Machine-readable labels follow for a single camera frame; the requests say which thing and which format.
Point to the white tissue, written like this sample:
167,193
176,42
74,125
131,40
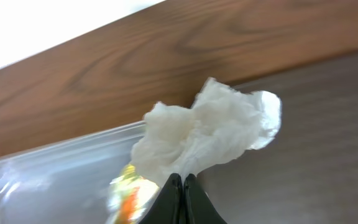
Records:
220,126

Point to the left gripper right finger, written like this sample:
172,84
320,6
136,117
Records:
198,207

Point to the clear plastic bin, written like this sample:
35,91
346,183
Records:
65,182

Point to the yellow green snack wrapper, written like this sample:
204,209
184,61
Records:
129,196

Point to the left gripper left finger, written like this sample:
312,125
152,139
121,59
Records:
166,208

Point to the brown serving tray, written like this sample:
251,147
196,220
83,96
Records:
309,172

